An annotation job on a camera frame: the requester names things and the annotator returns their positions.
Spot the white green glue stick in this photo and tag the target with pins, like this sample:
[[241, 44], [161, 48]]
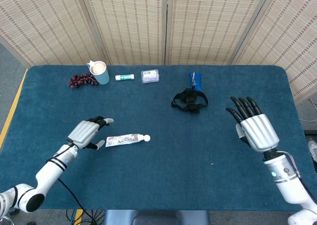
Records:
[[125, 77]]

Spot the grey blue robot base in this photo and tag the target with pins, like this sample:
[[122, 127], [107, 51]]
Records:
[[158, 218]]

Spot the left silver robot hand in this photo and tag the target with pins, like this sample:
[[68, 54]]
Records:
[[83, 133]]

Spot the light blue mug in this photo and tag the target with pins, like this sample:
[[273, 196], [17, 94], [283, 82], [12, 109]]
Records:
[[102, 77]]

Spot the floral white toothpaste tube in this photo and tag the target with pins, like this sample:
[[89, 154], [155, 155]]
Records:
[[123, 139]]

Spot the blue foil package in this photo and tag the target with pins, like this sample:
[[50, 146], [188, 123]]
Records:
[[198, 82]]

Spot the clear purple plastic box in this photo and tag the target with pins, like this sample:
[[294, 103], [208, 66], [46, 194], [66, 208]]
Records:
[[150, 76]]

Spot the white plastic bottle cap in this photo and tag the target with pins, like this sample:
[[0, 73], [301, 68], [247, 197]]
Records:
[[147, 138]]

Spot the yellow floor tape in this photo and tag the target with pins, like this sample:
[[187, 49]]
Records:
[[12, 111]]

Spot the blue table mat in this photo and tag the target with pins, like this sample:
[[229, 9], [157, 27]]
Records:
[[158, 175]]

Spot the dark red grape bunch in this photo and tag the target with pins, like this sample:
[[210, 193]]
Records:
[[80, 80]]

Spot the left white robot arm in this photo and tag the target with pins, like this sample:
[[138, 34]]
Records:
[[49, 170]]

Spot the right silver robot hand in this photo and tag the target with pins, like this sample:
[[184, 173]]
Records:
[[260, 133]]

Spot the white sneaker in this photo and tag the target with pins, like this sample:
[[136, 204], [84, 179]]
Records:
[[312, 150]]

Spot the bamboo folding screen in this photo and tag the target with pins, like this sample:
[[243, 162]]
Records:
[[131, 24]]

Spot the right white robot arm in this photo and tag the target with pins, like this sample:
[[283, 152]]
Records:
[[287, 183]]

